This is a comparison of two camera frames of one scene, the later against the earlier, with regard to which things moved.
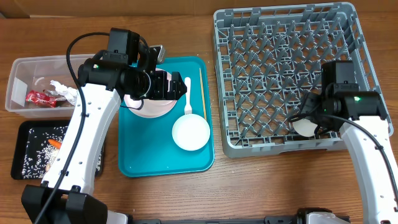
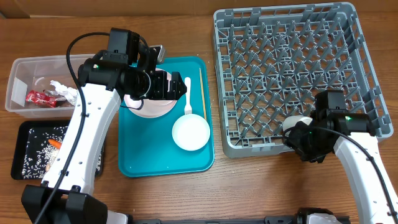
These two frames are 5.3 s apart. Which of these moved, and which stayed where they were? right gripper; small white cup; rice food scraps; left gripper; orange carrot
Moved: right gripper; small white cup
Stayed: left gripper; rice food scraps; orange carrot
